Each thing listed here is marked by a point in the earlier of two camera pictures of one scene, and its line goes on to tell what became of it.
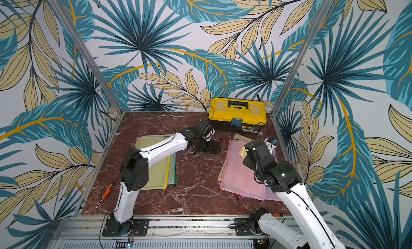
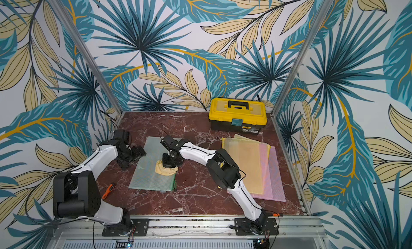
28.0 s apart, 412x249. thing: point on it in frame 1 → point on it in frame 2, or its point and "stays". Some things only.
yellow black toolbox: x=236 y=115 stays
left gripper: x=211 y=148 → x=138 y=154
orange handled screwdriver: x=111 y=187 stays
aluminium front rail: x=165 y=232 stays
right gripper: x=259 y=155 → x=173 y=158
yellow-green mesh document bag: x=158 y=173 → x=247 y=155
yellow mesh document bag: x=242 y=138 stays
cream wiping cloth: x=243 y=152 → x=160 y=169
